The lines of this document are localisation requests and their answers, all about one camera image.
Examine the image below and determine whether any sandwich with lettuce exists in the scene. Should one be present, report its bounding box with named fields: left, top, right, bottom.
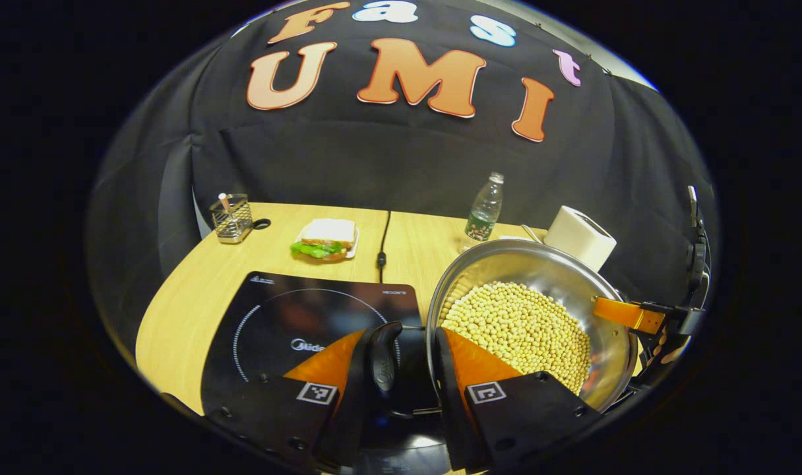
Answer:
left=290, top=218, right=357, bottom=261

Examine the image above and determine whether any clear plastic water bottle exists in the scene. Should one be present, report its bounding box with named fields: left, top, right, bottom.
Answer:
left=465, top=172, right=505, bottom=243

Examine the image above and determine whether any white toaster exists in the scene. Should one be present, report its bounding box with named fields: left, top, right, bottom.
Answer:
left=544, top=205, right=618, bottom=272

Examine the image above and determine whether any black backdrop cloth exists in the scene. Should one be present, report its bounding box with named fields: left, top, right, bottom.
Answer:
left=84, top=0, right=718, bottom=370

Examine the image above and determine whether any black induction cooktop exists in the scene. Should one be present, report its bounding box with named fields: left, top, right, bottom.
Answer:
left=200, top=270, right=454, bottom=474

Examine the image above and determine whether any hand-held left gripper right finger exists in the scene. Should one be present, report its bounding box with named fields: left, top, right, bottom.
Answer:
left=433, top=327, right=605, bottom=474

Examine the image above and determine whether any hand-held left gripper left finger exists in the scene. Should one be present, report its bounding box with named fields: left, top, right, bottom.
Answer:
left=203, top=328, right=379, bottom=474

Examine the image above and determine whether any pile of soybeans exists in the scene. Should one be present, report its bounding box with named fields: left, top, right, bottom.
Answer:
left=441, top=282, right=593, bottom=395

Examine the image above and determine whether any black cooktop power cable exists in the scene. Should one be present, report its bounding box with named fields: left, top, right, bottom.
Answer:
left=377, top=210, right=392, bottom=284

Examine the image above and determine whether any wire utensil holder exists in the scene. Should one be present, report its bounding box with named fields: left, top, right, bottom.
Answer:
left=209, top=193, right=254, bottom=244

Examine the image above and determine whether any steel pot with black handles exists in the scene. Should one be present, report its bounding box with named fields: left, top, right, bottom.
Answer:
left=368, top=239, right=641, bottom=423

